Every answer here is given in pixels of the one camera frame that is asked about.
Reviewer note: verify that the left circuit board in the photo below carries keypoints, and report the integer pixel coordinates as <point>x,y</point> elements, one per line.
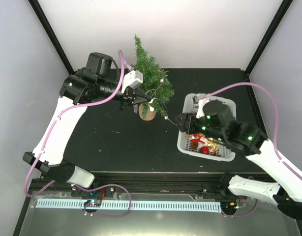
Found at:
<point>92,203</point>

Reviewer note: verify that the left black frame post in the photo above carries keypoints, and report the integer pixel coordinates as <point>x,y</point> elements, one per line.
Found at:
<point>35,5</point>

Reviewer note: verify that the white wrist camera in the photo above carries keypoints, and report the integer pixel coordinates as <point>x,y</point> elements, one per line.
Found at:
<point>133,79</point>
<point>199,101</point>

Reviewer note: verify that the black frame post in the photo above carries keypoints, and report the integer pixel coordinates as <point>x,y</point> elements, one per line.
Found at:
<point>35,5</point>
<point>275,22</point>

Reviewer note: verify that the right circuit board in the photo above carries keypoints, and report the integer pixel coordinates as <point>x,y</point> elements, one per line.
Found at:
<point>229,205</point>

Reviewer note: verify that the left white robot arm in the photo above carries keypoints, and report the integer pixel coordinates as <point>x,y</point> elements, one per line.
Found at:
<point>88,86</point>

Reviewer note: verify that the circuit board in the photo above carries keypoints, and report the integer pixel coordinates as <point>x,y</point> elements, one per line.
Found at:
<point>92,203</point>
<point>229,205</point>

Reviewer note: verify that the white slotted cable duct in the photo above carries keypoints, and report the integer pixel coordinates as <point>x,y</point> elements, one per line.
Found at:
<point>132,205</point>

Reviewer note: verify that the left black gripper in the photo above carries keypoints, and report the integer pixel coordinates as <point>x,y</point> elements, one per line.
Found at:
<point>130,96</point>

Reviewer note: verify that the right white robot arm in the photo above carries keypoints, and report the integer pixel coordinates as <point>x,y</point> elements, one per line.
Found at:
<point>208,129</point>

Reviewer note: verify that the small green christmas tree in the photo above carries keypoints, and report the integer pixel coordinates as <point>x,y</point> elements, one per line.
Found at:
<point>156,82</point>

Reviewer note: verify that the black aluminium rail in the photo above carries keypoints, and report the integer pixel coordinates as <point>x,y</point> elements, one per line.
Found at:
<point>201,185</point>

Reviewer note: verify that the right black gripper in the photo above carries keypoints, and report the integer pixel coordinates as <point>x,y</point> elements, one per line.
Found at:
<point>187,119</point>

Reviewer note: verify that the pile of christmas ornaments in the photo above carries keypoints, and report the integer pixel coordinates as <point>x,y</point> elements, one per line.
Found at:
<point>198,142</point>

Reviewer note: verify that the right black frame post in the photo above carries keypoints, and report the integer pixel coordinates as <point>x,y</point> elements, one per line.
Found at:
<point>275,22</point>

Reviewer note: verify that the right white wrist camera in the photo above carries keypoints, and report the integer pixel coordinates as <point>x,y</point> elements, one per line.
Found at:
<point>199,101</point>

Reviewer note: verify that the white plastic basket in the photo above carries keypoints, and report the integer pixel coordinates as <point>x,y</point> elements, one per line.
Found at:
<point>183,143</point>

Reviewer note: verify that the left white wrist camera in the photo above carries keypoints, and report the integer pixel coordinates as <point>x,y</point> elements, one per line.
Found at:
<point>133,79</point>

